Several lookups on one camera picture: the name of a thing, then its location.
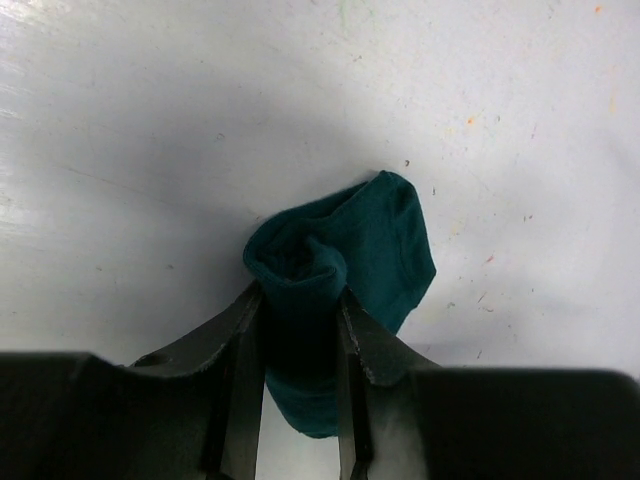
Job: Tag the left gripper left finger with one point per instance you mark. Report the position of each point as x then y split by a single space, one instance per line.
190 410

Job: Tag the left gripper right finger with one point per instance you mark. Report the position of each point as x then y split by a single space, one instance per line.
401 416

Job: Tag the green reindeer sock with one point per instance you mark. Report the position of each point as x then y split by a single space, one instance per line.
371 239

